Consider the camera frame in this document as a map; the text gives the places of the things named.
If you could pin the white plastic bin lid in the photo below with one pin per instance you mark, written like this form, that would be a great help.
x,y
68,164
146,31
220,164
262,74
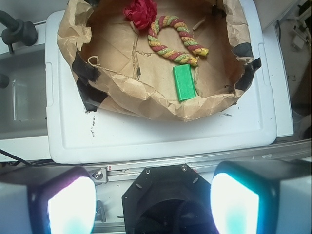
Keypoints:
x,y
77,136

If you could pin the red crumpled paper flower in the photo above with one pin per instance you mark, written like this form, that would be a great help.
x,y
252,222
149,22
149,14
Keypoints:
x,y
141,13

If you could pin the black octagonal mount plate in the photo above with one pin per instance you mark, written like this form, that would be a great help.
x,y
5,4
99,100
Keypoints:
x,y
168,200

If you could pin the multicolour twisted rope toy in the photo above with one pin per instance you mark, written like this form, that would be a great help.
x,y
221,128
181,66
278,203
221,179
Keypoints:
x,y
170,38

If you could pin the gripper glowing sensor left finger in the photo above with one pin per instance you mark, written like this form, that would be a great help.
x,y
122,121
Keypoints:
x,y
47,200

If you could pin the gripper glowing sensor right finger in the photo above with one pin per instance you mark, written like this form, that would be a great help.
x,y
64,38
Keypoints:
x,y
262,197

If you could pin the black handle knob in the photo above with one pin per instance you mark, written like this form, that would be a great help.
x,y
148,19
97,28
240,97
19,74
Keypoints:
x,y
17,31

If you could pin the green rectangular block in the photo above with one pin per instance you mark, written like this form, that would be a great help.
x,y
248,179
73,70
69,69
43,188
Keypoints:
x,y
184,83

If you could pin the clear plastic container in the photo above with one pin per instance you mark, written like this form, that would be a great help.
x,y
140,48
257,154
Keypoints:
x,y
23,93

